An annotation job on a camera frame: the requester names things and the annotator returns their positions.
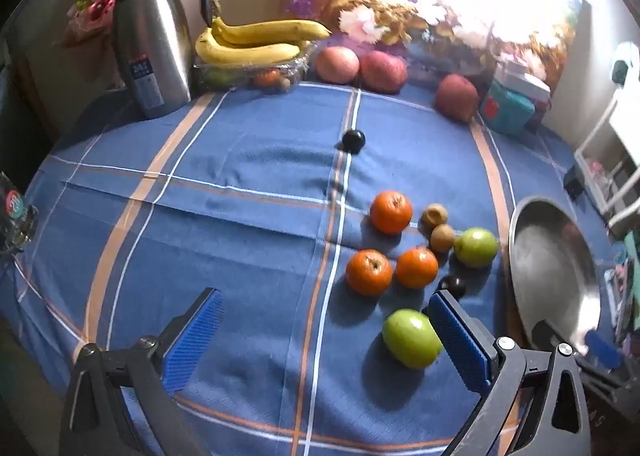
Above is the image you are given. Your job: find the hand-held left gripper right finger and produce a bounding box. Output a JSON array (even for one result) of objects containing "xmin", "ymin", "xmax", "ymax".
[{"xmin": 427, "ymin": 288, "xmax": 593, "ymax": 456}]

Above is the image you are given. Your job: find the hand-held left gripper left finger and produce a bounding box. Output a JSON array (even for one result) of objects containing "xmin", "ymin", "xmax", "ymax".
[{"xmin": 59, "ymin": 287, "xmax": 226, "ymax": 456}]

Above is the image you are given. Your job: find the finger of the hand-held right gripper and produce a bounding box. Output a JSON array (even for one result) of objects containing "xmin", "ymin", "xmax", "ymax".
[
  {"xmin": 531, "ymin": 318, "xmax": 571, "ymax": 352},
  {"xmin": 575, "ymin": 330, "xmax": 640, "ymax": 402}
]

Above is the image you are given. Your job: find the green jujube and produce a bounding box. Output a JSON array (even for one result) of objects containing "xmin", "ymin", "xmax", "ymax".
[
  {"xmin": 382, "ymin": 308, "xmax": 444, "ymax": 370},
  {"xmin": 453, "ymin": 227, "xmax": 500, "ymax": 269}
]

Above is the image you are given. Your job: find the dark plum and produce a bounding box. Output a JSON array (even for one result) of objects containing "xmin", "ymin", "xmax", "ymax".
[
  {"xmin": 437, "ymin": 274, "xmax": 467, "ymax": 299},
  {"xmin": 341, "ymin": 129, "xmax": 367, "ymax": 154}
]

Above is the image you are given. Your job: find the stainless steel bowl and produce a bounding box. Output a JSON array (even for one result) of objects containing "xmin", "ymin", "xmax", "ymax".
[{"xmin": 507, "ymin": 195, "xmax": 603, "ymax": 357}]

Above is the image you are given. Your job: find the orange mandarin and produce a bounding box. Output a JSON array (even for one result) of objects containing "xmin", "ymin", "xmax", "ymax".
[
  {"xmin": 346, "ymin": 249, "xmax": 394, "ymax": 297},
  {"xmin": 395, "ymin": 246, "xmax": 440, "ymax": 289},
  {"xmin": 370, "ymin": 190, "xmax": 414, "ymax": 236}
]

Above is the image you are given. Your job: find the small brown kiwi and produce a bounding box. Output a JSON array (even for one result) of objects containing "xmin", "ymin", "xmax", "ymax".
[
  {"xmin": 430, "ymin": 224, "xmax": 457, "ymax": 254},
  {"xmin": 421, "ymin": 203, "xmax": 448, "ymax": 229}
]

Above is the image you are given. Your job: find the black power adapter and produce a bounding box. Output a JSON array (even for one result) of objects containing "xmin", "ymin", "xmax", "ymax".
[{"xmin": 562, "ymin": 163, "xmax": 587, "ymax": 199}]

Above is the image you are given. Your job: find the blue plaid tablecloth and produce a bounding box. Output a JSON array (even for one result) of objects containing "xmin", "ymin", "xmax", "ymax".
[{"xmin": 0, "ymin": 78, "xmax": 621, "ymax": 456}]

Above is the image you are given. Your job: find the white rack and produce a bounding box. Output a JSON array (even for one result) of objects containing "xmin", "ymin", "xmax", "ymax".
[{"xmin": 574, "ymin": 86, "xmax": 640, "ymax": 232}]

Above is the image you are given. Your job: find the dark gadget with colourful sticker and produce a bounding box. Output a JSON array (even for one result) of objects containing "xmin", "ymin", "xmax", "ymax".
[{"xmin": 0, "ymin": 171, "xmax": 40, "ymax": 257}]

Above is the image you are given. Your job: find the teal plastic box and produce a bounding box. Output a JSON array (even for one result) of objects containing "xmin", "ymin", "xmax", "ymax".
[{"xmin": 481, "ymin": 78, "xmax": 537, "ymax": 137}]

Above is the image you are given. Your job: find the large brownish red apple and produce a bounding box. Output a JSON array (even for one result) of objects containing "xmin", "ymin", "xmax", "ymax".
[{"xmin": 434, "ymin": 73, "xmax": 480, "ymax": 124}]

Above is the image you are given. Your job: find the clear wrapped plastic tray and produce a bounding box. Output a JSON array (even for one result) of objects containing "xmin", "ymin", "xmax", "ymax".
[{"xmin": 192, "ymin": 56, "xmax": 310, "ymax": 94}]

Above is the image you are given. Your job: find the yellow banana bunch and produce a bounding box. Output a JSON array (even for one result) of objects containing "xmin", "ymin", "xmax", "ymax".
[{"xmin": 195, "ymin": 17, "xmax": 332, "ymax": 68}]

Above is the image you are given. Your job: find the pale pink apple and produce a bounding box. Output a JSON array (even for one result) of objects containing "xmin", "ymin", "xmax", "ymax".
[{"xmin": 314, "ymin": 46, "xmax": 361, "ymax": 85}]

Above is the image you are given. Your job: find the stainless steel thermos jug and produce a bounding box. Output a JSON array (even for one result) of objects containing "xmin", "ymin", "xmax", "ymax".
[{"xmin": 111, "ymin": 0, "xmax": 215, "ymax": 121}]

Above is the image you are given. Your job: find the pink decoration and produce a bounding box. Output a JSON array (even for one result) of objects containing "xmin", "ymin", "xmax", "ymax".
[{"xmin": 65, "ymin": 0, "xmax": 118, "ymax": 44}]

